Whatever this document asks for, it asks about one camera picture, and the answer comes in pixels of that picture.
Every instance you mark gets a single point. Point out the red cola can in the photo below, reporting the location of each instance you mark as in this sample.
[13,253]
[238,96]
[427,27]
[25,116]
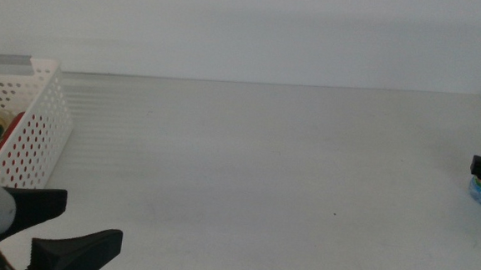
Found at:
[8,135]

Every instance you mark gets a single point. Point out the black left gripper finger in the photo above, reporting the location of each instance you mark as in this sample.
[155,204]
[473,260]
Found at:
[35,206]
[74,252]

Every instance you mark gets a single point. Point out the white perforated plastic basket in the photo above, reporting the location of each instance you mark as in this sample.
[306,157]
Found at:
[43,139]

